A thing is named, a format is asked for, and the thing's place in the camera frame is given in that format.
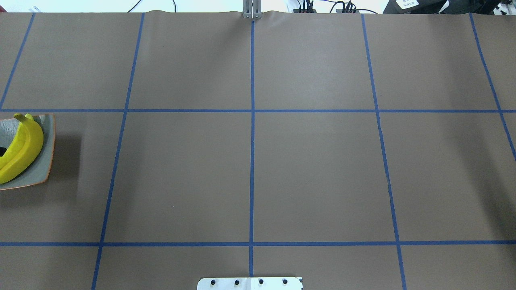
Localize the yellow banana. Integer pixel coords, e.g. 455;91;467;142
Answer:
24;113;34;121
0;113;44;184

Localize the blue square ceramic plate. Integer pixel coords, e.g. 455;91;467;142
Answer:
0;114;56;191

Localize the black box with label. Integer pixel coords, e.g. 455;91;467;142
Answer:
382;0;449;14

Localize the aluminium frame post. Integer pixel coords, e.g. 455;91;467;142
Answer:
242;0;263;21

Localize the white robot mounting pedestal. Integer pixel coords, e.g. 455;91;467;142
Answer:
197;277;304;290

